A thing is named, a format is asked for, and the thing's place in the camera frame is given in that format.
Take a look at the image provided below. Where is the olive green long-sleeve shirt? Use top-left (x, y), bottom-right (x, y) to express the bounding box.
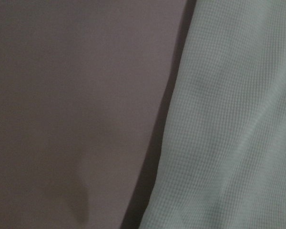
top-left (140, 0), bottom-right (286, 229)

